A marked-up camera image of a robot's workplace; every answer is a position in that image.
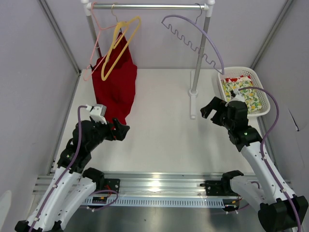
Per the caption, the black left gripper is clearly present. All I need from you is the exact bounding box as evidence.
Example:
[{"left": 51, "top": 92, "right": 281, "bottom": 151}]
[{"left": 87, "top": 117, "right": 129, "bottom": 151}]

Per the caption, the lemon print skirt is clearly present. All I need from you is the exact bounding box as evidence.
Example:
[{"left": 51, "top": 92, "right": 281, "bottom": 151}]
[{"left": 221, "top": 75, "right": 262, "bottom": 114}]

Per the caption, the yellow clothes hanger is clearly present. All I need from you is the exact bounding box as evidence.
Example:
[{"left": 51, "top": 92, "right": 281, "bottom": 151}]
[{"left": 100, "top": 3, "right": 142, "bottom": 82}]

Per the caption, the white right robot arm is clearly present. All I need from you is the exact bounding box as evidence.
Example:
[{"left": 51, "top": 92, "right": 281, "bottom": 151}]
[{"left": 200, "top": 97, "right": 309, "bottom": 232}]

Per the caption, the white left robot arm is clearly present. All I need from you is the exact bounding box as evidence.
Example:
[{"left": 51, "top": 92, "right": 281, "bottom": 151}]
[{"left": 15, "top": 118, "right": 130, "bottom": 232}]

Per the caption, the purple clothes hanger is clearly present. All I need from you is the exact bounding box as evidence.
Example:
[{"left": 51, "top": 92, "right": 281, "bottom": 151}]
[{"left": 160, "top": 0, "right": 225, "bottom": 75}]

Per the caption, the pink clothes hanger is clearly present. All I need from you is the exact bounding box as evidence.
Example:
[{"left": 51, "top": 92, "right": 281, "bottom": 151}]
[{"left": 82, "top": 1, "right": 116, "bottom": 82}]

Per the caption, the red poppy print cloth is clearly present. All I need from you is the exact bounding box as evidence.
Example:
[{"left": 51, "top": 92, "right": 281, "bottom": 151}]
[{"left": 222, "top": 76, "right": 245, "bottom": 83}]

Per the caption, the white plastic basket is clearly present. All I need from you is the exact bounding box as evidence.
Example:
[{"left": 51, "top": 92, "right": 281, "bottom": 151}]
[{"left": 212, "top": 67, "right": 270, "bottom": 117}]

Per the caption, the red garment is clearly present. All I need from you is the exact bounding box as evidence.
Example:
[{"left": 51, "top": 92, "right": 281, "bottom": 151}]
[{"left": 91, "top": 32, "right": 138, "bottom": 126}]

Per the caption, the white metal clothes rack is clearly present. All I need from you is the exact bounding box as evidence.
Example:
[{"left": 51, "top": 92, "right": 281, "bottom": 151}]
[{"left": 81, "top": 0, "right": 211, "bottom": 119}]

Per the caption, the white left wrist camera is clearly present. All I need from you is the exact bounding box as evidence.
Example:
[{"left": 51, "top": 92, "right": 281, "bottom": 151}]
[{"left": 86, "top": 104, "right": 107, "bottom": 124}]

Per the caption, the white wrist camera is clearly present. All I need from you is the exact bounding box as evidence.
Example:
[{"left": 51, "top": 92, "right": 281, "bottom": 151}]
[
  {"left": 86, "top": 104, "right": 107, "bottom": 124},
  {"left": 230, "top": 89, "right": 245, "bottom": 102}
]

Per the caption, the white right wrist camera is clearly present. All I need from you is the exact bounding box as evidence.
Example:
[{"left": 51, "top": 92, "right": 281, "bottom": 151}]
[{"left": 230, "top": 89, "right": 245, "bottom": 102}]

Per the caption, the aluminium mounting rail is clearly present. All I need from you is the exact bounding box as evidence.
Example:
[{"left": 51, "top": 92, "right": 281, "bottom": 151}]
[{"left": 32, "top": 172, "right": 295, "bottom": 196}]

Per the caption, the white slotted cable duct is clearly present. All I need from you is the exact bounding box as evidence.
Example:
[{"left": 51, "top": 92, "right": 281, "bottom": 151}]
[{"left": 82, "top": 197, "right": 238, "bottom": 208}]

